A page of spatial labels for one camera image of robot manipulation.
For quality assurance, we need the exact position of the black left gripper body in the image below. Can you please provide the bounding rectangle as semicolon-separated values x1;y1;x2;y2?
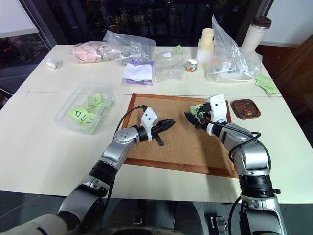
150;123;164;141

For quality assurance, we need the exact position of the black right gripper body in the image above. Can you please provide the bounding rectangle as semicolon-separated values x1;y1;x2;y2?
195;104;212;129

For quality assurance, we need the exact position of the green sticky note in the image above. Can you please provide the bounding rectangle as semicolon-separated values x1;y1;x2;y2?
189;104;208;118

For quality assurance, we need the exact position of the brown wooden tray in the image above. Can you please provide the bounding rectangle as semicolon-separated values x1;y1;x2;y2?
231;98;262;120

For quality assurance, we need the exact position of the small jar of pushpins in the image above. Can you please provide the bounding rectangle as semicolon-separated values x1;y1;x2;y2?
185;58;198;73

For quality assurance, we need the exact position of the plain folded green note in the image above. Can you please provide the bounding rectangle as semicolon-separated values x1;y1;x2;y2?
101;97;115;108

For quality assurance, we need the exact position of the green note with dash mark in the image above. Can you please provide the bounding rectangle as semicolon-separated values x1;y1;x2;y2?
87;104;103;114

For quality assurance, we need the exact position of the green note with small marks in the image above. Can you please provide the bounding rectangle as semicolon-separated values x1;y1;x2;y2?
87;94;105;106

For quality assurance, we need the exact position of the green note with triangles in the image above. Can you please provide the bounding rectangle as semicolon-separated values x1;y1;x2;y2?
67;105;97;125

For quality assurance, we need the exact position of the clear plastic box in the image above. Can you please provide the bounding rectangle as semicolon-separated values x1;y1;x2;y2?
54;81;116;135

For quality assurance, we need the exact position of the wood framed cork board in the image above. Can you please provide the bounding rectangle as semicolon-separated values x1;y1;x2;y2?
123;92;239;179

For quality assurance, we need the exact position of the flat clear zip bag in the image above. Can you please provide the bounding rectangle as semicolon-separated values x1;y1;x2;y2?
154;50;186;83

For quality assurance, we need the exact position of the purple tissue pack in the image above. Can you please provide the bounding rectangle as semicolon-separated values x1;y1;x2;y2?
123;60;155;86

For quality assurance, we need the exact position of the translucent white plastic container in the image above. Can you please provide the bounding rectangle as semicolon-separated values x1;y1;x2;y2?
197;40;216;66

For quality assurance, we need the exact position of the pile of green notes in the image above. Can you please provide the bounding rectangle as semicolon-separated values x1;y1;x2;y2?
254;74;281;95

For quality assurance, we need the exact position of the cream plastic cup stack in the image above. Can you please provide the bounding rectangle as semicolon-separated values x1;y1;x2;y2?
201;28;215;48

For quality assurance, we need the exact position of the crumpled clear plastic bag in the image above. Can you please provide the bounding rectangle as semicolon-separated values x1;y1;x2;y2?
102;30;156;66

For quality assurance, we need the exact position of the white bottle with brown lid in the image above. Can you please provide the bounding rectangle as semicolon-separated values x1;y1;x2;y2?
241;16;272;53

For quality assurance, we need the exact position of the pink cloth in clear bag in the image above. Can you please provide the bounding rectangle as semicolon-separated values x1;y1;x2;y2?
71;42;123;64

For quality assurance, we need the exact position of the white tape roll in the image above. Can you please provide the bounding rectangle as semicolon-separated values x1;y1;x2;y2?
45;57;58;71

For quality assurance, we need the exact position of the beige rounded robot body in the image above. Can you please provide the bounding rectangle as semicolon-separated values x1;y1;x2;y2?
0;214;70;235

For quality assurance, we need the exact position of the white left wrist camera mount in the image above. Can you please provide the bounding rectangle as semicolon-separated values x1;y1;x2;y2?
140;107;161;143

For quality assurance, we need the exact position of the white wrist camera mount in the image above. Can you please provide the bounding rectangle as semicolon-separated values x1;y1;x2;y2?
206;94;229;123
140;107;161;143

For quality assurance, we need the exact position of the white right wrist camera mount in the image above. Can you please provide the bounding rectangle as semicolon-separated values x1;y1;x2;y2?
206;94;229;123

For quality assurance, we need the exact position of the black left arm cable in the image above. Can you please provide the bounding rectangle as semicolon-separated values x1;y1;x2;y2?
104;105;148;216

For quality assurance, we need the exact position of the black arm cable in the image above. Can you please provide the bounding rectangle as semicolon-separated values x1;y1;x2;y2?
207;121;262;235
104;105;148;216

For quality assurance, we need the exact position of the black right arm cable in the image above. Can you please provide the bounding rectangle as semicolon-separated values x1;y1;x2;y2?
207;121;262;235

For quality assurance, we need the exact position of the large clear bag with cables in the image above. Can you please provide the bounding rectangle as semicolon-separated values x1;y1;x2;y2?
204;14;264;83

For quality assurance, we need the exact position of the black metal bracket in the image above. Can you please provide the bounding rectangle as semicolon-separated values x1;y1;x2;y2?
207;215;225;231

